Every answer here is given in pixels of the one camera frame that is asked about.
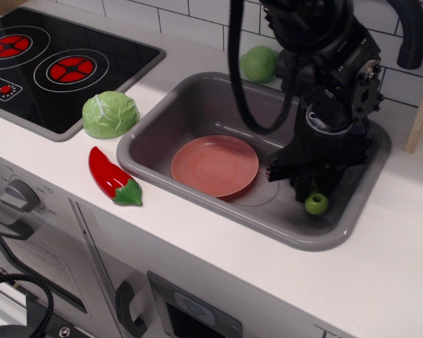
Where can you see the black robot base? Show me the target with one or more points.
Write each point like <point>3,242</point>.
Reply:
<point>56,327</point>

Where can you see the green toy vegetable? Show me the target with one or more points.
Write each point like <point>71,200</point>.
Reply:
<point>258,64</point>

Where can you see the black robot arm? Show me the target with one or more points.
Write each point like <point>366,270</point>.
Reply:
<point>338,87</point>

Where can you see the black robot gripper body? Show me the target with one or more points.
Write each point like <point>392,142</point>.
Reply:
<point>315,151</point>

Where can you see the pink plate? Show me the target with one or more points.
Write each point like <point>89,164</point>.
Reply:
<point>217,165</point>

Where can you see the grey oven knob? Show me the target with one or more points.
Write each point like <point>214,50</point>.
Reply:
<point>20,196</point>

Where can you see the black toy stove top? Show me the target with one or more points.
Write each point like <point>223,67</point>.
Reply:
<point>49,67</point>

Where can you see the toy oven door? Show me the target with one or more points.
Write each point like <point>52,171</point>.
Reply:
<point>54,257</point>

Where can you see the grey oven door handle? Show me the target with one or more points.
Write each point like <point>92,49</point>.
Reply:
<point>12,226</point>

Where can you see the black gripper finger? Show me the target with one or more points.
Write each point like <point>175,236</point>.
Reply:
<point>329,178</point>
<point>302,185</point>

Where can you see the dark grey cabinet handle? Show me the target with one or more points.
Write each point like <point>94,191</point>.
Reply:
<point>123,299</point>

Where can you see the green toy cabbage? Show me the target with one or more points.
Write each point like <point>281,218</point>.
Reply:
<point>109,115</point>

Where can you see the grey dishwasher panel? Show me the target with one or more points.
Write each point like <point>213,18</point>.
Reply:
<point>184,315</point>

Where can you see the red toy chili pepper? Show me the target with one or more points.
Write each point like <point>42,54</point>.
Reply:
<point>119,186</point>

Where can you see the grey sink basin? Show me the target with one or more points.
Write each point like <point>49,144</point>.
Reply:
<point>203,105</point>

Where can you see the green handled grey spatula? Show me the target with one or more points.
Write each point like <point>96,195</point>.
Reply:
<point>316,203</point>

